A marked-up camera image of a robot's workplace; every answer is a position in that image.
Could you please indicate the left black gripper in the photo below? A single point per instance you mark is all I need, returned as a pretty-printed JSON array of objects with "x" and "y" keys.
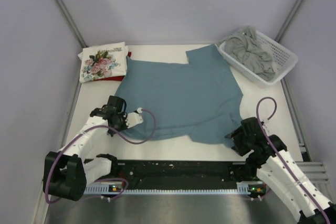
[{"x": 123, "y": 116}]

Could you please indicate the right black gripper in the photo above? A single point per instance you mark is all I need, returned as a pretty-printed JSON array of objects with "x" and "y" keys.
[{"x": 238, "y": 148}]

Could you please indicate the blue-grey t-shirt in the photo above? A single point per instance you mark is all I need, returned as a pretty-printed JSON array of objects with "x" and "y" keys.
[{"x": 200, "y": 99}]

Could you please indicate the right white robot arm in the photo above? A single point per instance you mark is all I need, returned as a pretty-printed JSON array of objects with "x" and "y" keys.
[{"x": 269, "y": 161}]

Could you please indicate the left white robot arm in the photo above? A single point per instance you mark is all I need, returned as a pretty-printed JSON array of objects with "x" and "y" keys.
[{"x": 66, "y": 173}]

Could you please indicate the red folded t-shirt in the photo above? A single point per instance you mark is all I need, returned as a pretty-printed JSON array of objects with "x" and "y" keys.
[{"x": 115, "y": 78}]

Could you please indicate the white floral folded t-shirt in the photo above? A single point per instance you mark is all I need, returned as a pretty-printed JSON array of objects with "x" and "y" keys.
[{"x": 101, "y": 62}]

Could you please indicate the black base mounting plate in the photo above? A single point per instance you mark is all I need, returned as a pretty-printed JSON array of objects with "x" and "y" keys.
[{"x": 181, "y": 174}]

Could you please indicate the white plastic laundry basket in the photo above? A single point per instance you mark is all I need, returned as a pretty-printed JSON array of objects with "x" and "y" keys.
[{"x": 284, "y": 61}]

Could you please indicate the grey crumpled t-shirt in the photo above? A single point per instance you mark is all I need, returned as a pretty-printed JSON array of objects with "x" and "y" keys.
[{"x": 243, "y": 46}]

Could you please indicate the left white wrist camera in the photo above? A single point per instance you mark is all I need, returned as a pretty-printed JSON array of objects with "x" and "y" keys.
[{"x": 134, "y": 118}]

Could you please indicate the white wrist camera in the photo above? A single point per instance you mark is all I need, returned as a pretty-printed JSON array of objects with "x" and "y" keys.
[
  {"x": 264, "y": 124},
  {"x": 134, "y": 118}
]

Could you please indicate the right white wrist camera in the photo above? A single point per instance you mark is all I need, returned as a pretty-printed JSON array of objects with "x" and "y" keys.
[{"x": 264, "y": 124}]

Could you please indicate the blue-white slotted cable duct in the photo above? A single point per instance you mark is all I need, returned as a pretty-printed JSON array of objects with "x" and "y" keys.
[{"x": 239, "y": 189}]

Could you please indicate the left aluminium frame post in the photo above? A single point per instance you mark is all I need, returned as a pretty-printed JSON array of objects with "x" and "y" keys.
[{"x": 70, "y": 22}]

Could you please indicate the aluminium frame post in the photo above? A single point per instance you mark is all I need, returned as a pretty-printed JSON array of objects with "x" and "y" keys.
[
  {"x": 289, "y": 19},
  {"x": 70, "y": 22}
]

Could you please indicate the right aluminium frame post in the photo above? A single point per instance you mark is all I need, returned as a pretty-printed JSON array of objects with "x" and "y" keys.
[{"x": 289, "y": 19}]

